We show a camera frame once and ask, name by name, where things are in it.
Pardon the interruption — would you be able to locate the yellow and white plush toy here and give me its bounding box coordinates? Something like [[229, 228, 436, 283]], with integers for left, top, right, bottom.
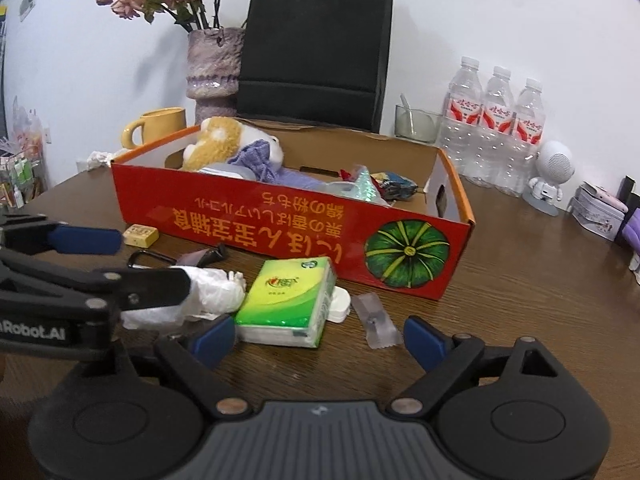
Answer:
[[181, 116, 286, 173]]

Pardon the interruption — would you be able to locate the small yellow box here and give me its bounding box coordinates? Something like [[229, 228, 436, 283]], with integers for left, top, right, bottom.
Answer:
[[122, 224, 160, 248]]

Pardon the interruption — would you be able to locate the rack of small bottles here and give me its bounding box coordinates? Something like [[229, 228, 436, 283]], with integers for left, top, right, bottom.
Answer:
[[0, 150, 47, 209]]

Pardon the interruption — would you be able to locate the green tissue pack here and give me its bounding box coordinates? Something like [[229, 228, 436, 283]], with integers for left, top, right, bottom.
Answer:
[[234, 256, 338, 350]]

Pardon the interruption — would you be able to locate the iridescent plastic packet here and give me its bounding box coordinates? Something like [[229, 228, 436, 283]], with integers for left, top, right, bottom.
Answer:
[[325, 165, 391, 206]]

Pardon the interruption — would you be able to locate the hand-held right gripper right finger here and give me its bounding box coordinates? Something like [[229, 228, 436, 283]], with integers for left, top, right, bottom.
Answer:
[[386, 315, 562, 417]]

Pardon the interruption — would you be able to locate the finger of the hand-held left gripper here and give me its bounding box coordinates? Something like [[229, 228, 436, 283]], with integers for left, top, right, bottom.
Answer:
[[0, 250, 192, 314], [0, 215, 124, 257]]

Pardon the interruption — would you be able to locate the clear plastic spoon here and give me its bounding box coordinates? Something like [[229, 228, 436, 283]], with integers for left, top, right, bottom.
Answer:
[[399, 92, 419, 136]]

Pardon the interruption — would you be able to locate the clear plastic packet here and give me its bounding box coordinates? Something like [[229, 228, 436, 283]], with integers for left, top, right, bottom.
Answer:
[[350, 292, 404, 350]]

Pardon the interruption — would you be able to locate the purple knitted cloth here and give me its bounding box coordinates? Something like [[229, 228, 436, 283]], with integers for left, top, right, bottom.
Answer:
[[229, 141, 331, 191]]

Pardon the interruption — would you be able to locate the white tissue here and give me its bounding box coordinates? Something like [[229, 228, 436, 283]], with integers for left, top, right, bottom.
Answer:
[[120, 266, 247, 331], [86, 149, 132, 171]]

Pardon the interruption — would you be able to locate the floral tin box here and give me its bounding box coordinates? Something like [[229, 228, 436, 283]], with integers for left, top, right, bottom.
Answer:
[[570, 182, 629, 242]]

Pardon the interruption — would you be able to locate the red cardboard box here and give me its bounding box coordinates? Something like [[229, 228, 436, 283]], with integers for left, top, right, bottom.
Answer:
[[111, 117, 476, 302]]

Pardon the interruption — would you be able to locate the grey plastic container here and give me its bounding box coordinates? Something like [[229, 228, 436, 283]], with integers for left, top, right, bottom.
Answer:
[[197, 162, 258, 181]]

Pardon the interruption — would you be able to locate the black carabiner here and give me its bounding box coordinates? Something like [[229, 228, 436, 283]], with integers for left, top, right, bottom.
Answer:
[[127, 249, 176, 271]]

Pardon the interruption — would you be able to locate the purple ceramic vase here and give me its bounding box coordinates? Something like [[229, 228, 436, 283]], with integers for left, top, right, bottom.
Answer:
[[186, 27, 246, 126]]

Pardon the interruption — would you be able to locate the glass cup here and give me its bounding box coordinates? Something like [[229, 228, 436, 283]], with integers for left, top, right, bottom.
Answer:
[[394, 104, 443, 144]]

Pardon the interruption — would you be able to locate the black paper bag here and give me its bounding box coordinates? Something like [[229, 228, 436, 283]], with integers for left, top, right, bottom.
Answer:
[[236, 0, 394, 133]]

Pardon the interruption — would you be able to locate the water bottle red label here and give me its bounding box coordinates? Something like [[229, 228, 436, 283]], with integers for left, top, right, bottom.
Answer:
[[440, 56, 484, 177], [475, 66, 516, 191], [504, 78, 547, 198]]

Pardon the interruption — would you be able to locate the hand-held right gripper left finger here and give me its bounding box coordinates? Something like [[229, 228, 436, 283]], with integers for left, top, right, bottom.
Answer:
[[89, 315, 252, 418]]

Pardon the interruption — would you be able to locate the small white plastic case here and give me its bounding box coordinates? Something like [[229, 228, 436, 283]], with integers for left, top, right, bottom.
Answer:
[[325, 285, 351, 324]]

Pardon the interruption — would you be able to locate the purple tissue pack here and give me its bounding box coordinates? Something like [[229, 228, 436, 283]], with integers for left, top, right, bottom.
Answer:
[[620, 195, 640, 272]]

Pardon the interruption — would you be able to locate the dark colourful snack packet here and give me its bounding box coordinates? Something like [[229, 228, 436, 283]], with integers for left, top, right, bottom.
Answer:
[[370, 171, 419, 201]]

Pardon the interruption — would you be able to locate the clear plastic bag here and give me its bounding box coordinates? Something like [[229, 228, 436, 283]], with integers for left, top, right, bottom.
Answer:
[[10, 95, 47, 161]]

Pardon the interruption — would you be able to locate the yellow mug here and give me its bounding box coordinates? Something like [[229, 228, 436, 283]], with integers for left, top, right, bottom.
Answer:
[[121, 107, 188, 151]]

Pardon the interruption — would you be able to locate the white robot speaker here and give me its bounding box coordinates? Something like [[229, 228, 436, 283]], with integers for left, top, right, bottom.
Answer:
[[522, 140, 569, 217]]

